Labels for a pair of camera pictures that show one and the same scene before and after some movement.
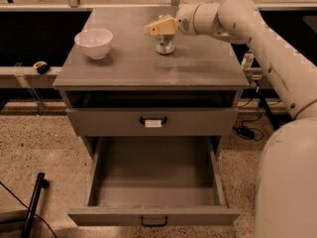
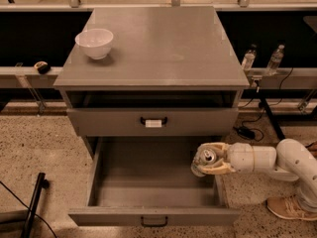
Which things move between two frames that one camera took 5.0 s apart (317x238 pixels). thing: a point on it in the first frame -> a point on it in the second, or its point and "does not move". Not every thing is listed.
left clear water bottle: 248,60 does not move
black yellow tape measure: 42,67 does not move
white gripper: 184,21 -> 240,157
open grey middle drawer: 156,181 does not move
